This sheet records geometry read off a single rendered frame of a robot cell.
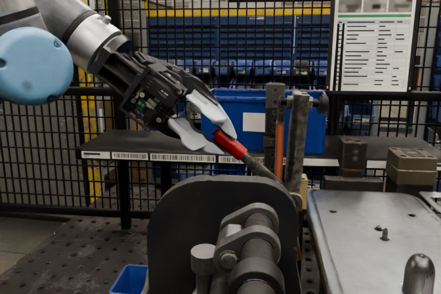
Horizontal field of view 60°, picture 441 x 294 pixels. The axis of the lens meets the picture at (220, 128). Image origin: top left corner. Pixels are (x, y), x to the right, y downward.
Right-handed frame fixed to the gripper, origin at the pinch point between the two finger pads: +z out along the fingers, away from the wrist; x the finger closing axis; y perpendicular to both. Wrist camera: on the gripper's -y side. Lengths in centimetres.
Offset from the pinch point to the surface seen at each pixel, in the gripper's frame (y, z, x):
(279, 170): -8.6, 11.5, -0.7
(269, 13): -185, -12, 28
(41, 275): -28, -13, -66
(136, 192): -85, -8, -63
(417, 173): -23.5, 36.9, 12.8
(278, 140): -8.7, 8.0, 3.2
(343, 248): 3.5, 22.8, -1.0
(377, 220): -6.0, 28.5, 3.3
